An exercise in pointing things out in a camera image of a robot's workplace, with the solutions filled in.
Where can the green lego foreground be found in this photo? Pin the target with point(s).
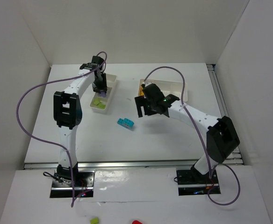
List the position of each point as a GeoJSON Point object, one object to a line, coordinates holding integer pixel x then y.
{"type": "Point", "coordinates": [94, 220]}

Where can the small white container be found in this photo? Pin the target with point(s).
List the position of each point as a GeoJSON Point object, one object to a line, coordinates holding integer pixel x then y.
{"type": "Point", "coordinates": [111, 85]}

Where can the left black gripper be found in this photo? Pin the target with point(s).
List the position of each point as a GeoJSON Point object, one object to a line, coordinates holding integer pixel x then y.
{"type": "Point", "coordinates": [99, 86]}

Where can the aluminium rail right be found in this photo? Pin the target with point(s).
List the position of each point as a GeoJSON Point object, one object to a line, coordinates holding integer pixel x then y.
{"type": "Point", "coordinates": [235, 157]}

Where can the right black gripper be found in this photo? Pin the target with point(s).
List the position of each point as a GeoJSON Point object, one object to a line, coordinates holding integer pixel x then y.
{"type": "Point", "coordinates": [141, 102]}

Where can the yellow lego in container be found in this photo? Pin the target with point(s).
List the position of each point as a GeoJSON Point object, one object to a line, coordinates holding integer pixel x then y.
{"type": "Point", "coordinates": [141, 91]}

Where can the aluminium rail front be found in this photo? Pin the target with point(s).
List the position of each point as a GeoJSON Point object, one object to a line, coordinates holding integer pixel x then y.
{"type": "Point", "coordinates": [120, 164]}

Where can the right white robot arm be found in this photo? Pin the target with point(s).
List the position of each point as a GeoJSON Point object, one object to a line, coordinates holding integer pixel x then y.
{"type": "Point", "coordinates": [221, 136]}

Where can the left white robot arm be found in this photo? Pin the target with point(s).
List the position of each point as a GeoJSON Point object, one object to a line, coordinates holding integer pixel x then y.
{"type": "Point", "coordinates": [67, 112]}

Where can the small purple lego brick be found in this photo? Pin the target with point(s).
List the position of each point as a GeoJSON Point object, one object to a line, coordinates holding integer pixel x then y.
{"type": "Point", "coordinates": [102, 94]}

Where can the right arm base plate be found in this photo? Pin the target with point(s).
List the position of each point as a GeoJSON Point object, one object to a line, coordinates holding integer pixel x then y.
{"type": "Point", "coordinates": [191, 183]}

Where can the teal lego brick stack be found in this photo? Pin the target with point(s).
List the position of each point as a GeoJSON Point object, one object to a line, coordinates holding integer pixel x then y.
{"type": "Point", "coordinates": [127, 123]}

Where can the green lego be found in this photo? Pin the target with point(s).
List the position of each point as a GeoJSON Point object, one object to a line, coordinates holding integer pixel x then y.
{"type": "Point", "coordinates": [96, 102]}

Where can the aluminium rail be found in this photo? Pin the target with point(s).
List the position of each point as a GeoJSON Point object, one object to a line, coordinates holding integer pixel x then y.
{"type": "Point", "coordinates": [120, 164]}
{"type": "Point", "coordinates": [235, 157]}

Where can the large white divided container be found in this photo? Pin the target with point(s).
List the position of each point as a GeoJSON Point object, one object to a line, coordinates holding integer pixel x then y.
{"type": "Point", "coordinates": [170, 87]}

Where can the green lego plate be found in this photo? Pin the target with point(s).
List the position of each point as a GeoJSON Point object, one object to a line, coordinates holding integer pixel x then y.
{"type": "Point", "coordinates": [101, 106]}

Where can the red object foreground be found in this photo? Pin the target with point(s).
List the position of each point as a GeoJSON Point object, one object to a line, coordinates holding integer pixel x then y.
{"type": "Point", "coordinates": [137, 222]}

